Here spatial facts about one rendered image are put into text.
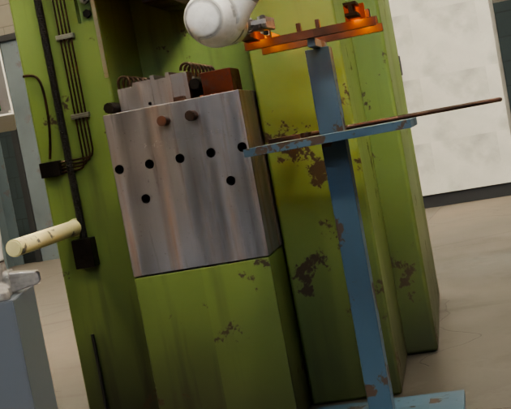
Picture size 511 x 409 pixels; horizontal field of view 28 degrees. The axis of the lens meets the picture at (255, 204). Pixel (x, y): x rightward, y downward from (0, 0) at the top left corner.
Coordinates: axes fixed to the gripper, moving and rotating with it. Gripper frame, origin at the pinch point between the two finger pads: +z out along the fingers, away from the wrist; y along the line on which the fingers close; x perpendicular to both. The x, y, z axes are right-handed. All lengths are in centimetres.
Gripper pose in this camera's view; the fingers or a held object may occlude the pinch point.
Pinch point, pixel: (247, 31)
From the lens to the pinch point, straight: 231.9
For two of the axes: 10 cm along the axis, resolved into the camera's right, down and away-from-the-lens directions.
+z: 1.9, -1.0, 9.8
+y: 9.6, -1.6, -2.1
